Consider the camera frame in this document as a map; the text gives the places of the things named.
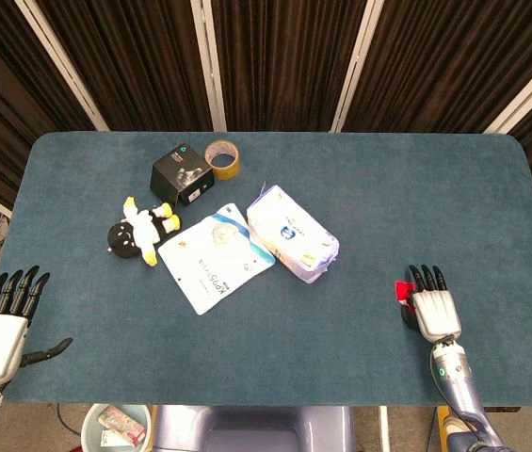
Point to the white tissue pack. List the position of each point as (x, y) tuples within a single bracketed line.
[(294, 233)]

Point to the patterned box in bin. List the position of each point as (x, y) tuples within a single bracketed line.
[(122, 424)]

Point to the black cardboard box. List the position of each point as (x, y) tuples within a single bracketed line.
[(182, 176)]

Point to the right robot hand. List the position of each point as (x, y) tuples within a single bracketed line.
[(435, 308)]

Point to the white mask package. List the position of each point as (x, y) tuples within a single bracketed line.
[(216, 263)]

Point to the white sneaker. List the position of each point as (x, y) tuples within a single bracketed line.
[(454, 426)]

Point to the blue table mat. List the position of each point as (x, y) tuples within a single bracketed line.
[(265, 329)]

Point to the brown packing tape roll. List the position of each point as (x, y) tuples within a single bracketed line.
[(223, 160)]

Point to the black and white plush toy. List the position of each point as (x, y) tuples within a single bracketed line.
[(140, 230)]

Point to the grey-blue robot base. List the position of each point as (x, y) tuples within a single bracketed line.
[(253, 428)]

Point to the dark folding screen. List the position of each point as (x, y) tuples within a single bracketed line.
[(284, 61)]

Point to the pale blue waste bin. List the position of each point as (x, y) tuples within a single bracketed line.
[(101, 426)]

